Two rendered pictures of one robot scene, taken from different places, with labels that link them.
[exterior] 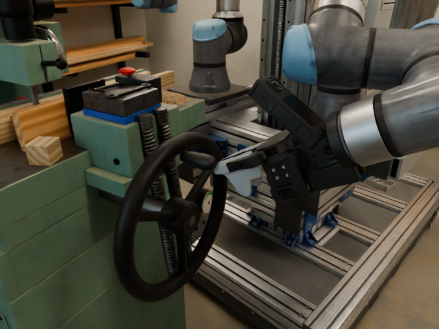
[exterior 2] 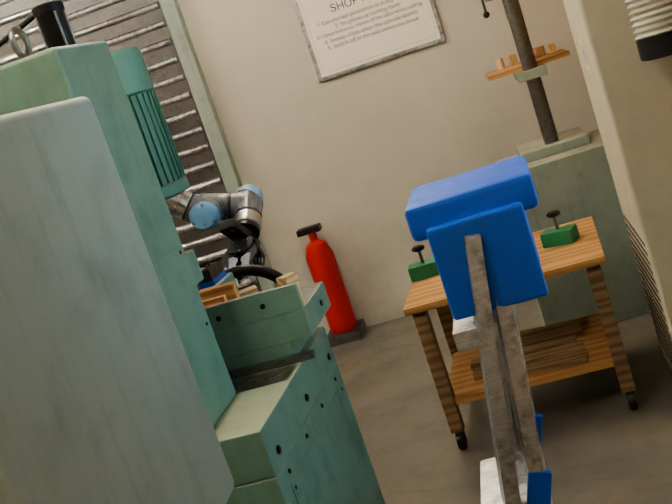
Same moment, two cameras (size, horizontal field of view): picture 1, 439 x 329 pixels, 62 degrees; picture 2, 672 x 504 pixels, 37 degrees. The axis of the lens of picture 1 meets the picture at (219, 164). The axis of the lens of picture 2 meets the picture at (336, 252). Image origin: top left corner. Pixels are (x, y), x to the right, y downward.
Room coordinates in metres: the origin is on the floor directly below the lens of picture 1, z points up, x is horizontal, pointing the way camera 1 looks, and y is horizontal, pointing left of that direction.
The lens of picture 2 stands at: (0.98, 2.49, 1.37)
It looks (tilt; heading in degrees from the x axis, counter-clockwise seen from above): 11 degrees down; 253
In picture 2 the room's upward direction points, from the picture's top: 19 degrees counter-clockwise
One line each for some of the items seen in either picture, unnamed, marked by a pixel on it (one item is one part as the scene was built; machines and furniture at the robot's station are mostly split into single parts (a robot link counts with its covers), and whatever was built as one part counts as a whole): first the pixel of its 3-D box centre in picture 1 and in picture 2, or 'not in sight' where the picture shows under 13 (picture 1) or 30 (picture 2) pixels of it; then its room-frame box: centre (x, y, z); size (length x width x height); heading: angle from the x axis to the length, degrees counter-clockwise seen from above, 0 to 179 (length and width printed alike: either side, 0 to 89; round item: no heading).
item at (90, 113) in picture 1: (127, 93); (191, 276); (0.64, 0.16, 0.99); 0.13 x 0.11 x 0.06; 149
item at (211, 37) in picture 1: (210, 40); not in sight; (1.34, 0.03, 0.98); 0.13 x 0.12 x 0.14; 151
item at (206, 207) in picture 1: (203, 203); not in sight; (0.80, 0.04, 0.65); 0.06 x 0.04 x 0.08; 149
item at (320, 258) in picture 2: not in sight; (329, 282); (-0.37, -2.31, 0.30); 0.19 x 0.18 x 0.60; 62
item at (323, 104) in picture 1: (336, 101); not in sight; (0.99, -0.33, 0.87); 0.15 x 0.15 x 0.10
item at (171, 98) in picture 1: (168, 96); not in sight; (0.90, 0.13, 0.91); 0.10 x 0.07 x 0.02; 59
